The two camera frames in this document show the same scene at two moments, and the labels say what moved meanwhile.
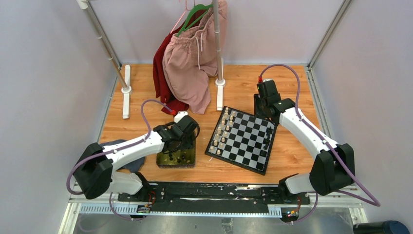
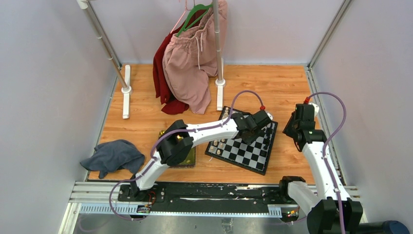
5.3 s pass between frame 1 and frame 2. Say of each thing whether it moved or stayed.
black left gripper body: moved
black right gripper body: moved
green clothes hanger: stayed
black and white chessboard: stayed
